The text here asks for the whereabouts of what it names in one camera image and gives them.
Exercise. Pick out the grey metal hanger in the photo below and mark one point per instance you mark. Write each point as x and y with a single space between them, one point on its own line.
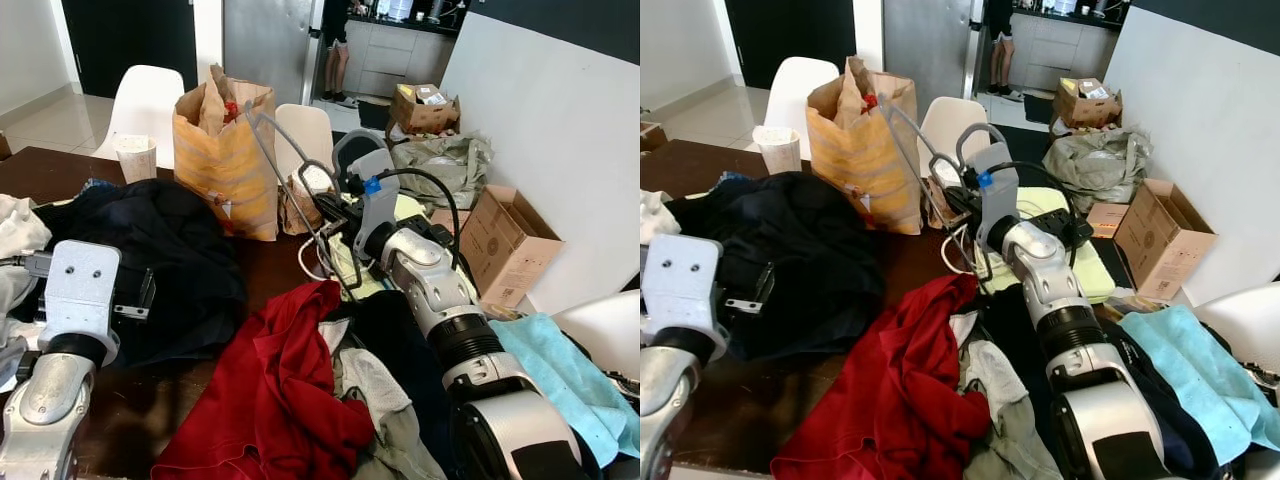
352 135
978 127

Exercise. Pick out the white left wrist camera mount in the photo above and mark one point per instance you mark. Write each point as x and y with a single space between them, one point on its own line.
680 285
78 290

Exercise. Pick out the black door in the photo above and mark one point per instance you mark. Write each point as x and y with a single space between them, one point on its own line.
130 45
790 40

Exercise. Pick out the white paper cup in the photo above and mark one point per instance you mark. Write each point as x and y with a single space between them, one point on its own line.
137 160
778 150

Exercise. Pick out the open cardboard box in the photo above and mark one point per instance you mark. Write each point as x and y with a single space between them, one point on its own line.
1165 240
510 250

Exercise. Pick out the black power strip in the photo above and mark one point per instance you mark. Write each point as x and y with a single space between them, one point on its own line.
1060 225
430 232

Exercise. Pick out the plain navy t-shirt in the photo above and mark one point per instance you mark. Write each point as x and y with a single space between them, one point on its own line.
180 260
810 250

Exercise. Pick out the crumpled brown paper bag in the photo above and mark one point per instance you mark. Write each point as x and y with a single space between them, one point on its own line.
940 195
300 205

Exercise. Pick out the white cloth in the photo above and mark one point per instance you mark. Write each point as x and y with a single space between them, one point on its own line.
652 215
18 230

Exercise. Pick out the white plastic chair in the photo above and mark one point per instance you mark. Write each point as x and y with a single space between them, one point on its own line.
140 105
950 125
800 95
1245 320
310 130
605 330

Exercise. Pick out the grey green sack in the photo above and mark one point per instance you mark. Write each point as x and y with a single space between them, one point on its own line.
445 170
1100 165

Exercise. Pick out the steel refrigerator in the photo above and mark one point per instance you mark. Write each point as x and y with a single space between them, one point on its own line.
270 45
930 40

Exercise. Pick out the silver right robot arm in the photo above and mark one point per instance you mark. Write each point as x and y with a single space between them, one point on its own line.
440 290
1060 280

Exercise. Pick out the small brown cardboard box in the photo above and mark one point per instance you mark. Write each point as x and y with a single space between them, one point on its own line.
1088 105
425 112

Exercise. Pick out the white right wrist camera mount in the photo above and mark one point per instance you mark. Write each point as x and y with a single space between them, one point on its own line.
375 215
998 205

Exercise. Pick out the dark crumpled garment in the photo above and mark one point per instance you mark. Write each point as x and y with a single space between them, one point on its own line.
1005 320
395 335

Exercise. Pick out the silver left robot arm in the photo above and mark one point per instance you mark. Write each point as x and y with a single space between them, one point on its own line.
665 400
50 400

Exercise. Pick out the pale yellow cloth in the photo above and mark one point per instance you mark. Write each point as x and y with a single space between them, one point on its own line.
1095 270
350 265

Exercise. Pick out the light blue towel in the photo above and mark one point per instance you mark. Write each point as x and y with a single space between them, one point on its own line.
1200 370
560 380

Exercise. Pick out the brown and yellow paper bag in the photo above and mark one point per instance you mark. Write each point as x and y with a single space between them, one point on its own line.
860 160
225 170

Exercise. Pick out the grey beige garment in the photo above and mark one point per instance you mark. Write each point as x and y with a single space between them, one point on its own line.
380 400
1000 400

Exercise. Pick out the grey kitchen cabinet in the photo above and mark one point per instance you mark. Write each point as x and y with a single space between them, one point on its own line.
400 55
1060 50

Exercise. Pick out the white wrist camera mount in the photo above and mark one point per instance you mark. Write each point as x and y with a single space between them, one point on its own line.
998 205
78 290
680 285
375 215

